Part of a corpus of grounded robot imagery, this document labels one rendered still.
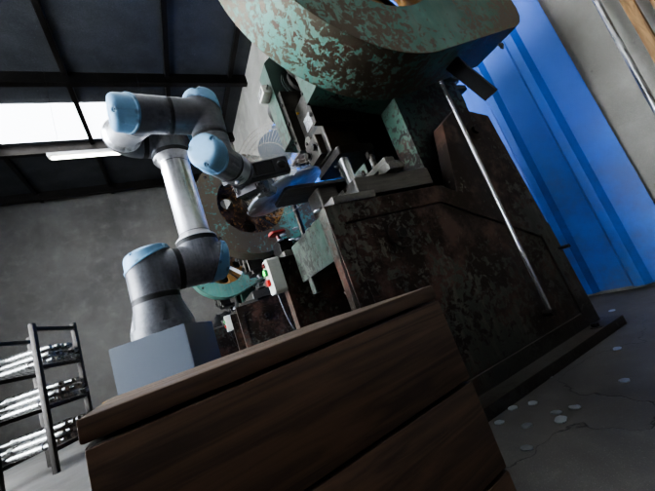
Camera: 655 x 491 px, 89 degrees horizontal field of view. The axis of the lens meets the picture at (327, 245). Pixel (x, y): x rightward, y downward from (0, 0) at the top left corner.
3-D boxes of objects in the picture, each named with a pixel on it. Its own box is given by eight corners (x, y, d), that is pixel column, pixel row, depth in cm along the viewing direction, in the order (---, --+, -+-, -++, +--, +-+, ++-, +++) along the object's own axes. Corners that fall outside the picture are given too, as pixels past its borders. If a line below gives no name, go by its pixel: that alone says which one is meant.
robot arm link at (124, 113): (91, 119, 97) (104, 73, 59) (134, 121, 104) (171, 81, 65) (98, 160, 100) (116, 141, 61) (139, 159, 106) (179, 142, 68)
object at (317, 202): (297, 223, 104) (284, 185, 106) (285, 238, 116) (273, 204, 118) (363, 209, 115) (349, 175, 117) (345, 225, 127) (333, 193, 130)
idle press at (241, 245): (248, 405, 202) (176, 156, 235) (232, 392, 289) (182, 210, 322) (434, 323, 267) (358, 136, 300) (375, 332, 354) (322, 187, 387)
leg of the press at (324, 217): (425, 469, 68) (289, 99, 85) (394, 455, 78) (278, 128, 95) (627, 323, 110) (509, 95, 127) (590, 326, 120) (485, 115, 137)
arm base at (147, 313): (118, 347, 77) (108, 306, 79) (152, 341, 92) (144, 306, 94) (180, 324, 78) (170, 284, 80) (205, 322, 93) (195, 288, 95)
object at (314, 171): (245, 226, 121) (244, 224, 121) (309, 193, 132) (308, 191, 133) (251, 194, 95) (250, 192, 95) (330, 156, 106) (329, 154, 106)
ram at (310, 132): (321, 151, 115) (294, 80, 121) (306, 172, 129) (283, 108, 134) (361, 147, 123) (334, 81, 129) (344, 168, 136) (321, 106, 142)
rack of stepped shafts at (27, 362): (64, 471, 203) (39, 321, 221) (-16, 501, 197) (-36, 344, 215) (106, 444, 245) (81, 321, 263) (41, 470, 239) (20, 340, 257)
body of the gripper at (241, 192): (239, 178, 95) (215, 166, 83) (265, 166, 94) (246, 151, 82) (247, 203, 94) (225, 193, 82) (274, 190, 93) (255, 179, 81)
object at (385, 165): (390, 168, 101) (377, 138, 103) (364, 193, 116) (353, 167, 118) (404, 166, 104) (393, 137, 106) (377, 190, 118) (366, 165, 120)
